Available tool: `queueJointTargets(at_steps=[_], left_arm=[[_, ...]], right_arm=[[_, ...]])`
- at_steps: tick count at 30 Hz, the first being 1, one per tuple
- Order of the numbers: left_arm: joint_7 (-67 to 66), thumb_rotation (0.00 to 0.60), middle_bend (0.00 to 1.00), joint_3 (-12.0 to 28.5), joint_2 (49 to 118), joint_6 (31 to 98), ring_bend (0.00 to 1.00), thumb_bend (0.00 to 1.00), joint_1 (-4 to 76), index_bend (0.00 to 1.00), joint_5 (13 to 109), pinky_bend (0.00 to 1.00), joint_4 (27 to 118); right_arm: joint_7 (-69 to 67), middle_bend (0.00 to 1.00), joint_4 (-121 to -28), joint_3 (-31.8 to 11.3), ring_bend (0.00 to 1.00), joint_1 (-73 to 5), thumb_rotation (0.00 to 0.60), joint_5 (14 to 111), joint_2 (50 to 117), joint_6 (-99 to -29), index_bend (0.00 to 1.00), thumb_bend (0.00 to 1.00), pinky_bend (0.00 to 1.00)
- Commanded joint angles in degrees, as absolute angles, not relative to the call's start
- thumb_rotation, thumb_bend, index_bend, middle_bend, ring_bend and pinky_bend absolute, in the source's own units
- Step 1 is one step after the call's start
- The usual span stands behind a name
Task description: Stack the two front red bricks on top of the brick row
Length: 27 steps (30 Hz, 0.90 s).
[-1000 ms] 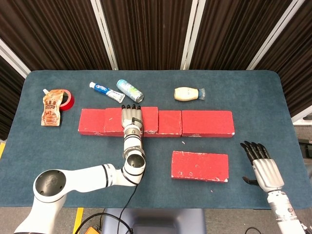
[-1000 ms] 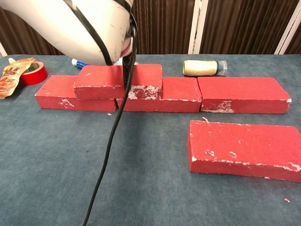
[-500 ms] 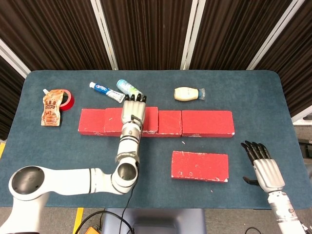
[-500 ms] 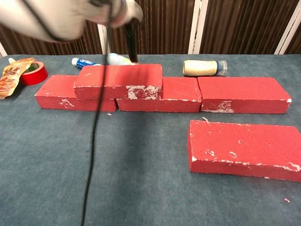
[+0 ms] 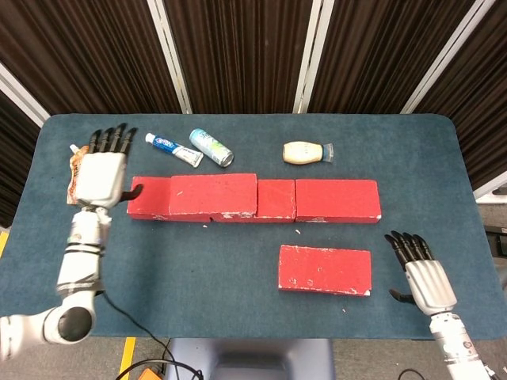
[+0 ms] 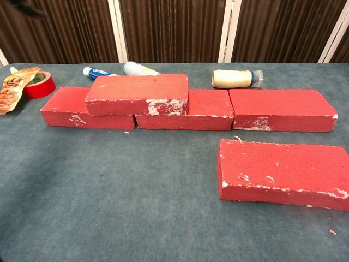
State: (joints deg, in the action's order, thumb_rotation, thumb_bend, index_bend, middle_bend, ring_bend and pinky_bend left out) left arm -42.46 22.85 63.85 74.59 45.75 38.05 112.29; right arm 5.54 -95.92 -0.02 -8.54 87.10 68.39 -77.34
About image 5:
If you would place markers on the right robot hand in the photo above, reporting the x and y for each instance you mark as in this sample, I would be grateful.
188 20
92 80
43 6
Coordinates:
429 285

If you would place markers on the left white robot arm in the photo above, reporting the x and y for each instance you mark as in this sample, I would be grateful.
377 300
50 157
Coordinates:
79 257

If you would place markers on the red brick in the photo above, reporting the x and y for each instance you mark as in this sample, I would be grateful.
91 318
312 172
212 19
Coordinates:
154 204
275 198
325 269
214 194
336 200

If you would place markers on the orange sauce spout pouch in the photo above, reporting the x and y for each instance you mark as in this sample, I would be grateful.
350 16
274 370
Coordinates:
75 162

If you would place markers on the light blue drink can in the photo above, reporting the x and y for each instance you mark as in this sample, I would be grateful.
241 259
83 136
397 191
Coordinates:
210 146

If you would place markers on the blue white toothpaste tube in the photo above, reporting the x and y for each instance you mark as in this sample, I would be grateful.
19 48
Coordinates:
174 148

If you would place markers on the white partition frame post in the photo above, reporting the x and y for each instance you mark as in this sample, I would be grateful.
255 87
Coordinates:
485 190
170 55
447 55
20 99
312 55

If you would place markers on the blue felt table cover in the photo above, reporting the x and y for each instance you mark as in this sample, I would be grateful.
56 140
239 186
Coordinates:
222 285

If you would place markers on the cream mayonnaise squeeze bottle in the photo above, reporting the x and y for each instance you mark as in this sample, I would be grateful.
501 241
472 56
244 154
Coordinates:
301 153

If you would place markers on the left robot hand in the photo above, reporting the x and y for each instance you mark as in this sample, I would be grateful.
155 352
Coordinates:
101 178

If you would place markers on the orange box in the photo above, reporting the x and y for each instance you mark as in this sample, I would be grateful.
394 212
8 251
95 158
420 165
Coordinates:
150 375

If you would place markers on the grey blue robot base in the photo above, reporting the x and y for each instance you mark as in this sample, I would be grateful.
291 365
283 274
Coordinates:
249 356

